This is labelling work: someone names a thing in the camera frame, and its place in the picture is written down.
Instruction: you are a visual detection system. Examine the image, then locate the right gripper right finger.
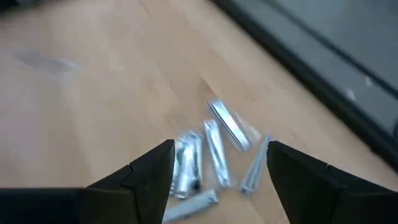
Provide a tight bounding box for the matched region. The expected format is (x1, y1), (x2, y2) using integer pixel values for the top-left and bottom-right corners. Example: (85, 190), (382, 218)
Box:
(266, 140), (398, 224)

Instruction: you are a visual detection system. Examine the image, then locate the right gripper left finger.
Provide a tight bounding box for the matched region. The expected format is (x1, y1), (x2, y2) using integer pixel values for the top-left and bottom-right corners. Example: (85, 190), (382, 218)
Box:
(0, 139), (176, 224)

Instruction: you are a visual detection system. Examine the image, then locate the silver nail clipper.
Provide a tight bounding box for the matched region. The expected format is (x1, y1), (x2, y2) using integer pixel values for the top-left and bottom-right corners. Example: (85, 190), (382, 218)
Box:
(203, 119), (233, 189)
(161, 189), (220, 224)
(206, 98), (262, 152)
(170, 130), (205, 200)
(239, 134), (272, 195)

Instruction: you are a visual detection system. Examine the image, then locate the clear plastic wrapper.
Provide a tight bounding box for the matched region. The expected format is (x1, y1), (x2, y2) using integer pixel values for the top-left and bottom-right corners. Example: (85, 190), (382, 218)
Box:
(14, 49), (81, 79)

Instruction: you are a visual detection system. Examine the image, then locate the black aluminium table frame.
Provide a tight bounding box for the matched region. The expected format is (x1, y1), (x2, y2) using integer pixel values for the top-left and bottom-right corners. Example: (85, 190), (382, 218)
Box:
(210, 0), (398, 171)

